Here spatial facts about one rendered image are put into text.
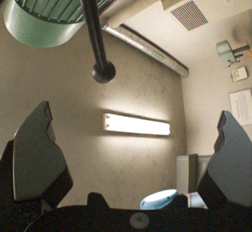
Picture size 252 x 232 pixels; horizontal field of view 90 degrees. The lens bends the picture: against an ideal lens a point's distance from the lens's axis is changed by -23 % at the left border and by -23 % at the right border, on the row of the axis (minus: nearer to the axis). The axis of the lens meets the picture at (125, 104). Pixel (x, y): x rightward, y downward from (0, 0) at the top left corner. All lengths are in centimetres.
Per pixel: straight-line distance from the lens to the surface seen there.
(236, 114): 306
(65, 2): 23
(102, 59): 20
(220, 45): 230
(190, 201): 46
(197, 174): 327
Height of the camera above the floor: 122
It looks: 45 degrees up
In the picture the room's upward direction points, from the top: 106 degrees counter-clockwise
